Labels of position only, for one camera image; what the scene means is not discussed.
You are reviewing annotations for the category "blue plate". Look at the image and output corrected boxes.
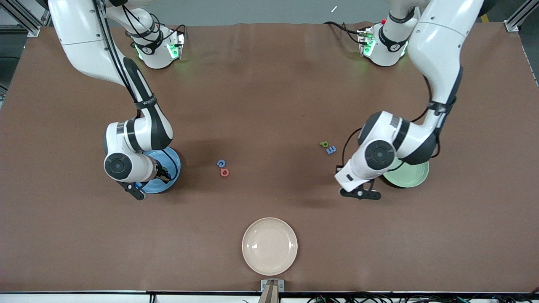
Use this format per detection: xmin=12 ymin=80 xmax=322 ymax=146
xmin=137 ymin=146 xmax=182 ymax=194

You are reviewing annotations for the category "green plate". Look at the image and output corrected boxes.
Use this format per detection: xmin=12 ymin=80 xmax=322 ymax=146
xmin=382 ymin=158 xmax=430 ymax=189

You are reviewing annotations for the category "cream plate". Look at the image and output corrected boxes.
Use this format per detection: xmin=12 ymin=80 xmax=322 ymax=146
xmin=242 ymin=217 xmax=298 ymax=276

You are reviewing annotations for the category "brown table mat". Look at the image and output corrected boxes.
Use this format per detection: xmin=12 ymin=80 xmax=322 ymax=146
xmin=0 ymin=22 xmax=539 ymax=293

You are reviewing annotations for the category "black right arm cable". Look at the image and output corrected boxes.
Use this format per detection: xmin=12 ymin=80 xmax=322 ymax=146
xmin=93 ymin=0 xmax=179 ymax=181

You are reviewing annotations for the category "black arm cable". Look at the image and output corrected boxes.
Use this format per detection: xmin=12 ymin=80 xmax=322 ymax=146
xmin=341 ymin=76 xmax=440 ymax=172
xmin=93 ymin=0 xmax=179 ymax=181

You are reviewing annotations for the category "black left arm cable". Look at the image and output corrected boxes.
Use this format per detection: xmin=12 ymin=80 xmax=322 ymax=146
xmin=341 ymin=76 xmax=440 ymax=172

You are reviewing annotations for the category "grey camera pole bracket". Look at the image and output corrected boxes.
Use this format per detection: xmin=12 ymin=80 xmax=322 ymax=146
xmin=259 ymin=279 xmax=285 ymax=303

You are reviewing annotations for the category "black left base cable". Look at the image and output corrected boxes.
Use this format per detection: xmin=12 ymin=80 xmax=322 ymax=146
xmin=323 ymin=20 xmax=363 ymax=45

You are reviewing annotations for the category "black base cable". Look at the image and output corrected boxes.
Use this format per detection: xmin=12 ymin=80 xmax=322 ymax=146
xmin=323 ymin=20 xmax=363 ymax=45
xmin=168 ymin=24 xmax=188 ymax=47

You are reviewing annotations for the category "black right base cable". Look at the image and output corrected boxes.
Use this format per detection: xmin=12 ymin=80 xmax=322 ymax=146
xmin=168 ymin=24 xmax=188 ymax=47

